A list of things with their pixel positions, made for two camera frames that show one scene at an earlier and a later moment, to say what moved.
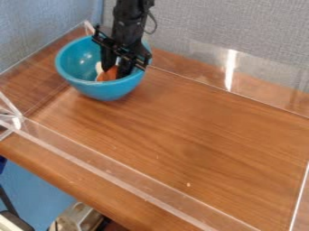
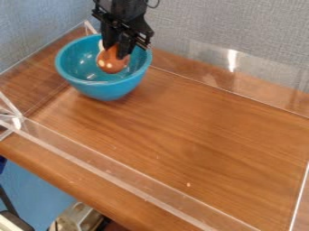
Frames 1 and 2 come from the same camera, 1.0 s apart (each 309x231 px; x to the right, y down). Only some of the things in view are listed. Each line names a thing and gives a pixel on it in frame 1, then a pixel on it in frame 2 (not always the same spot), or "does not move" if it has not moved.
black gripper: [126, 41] → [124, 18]
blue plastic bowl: [76, 60] does not move
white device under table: [80, 217] does not move
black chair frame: [11, 213] does not move
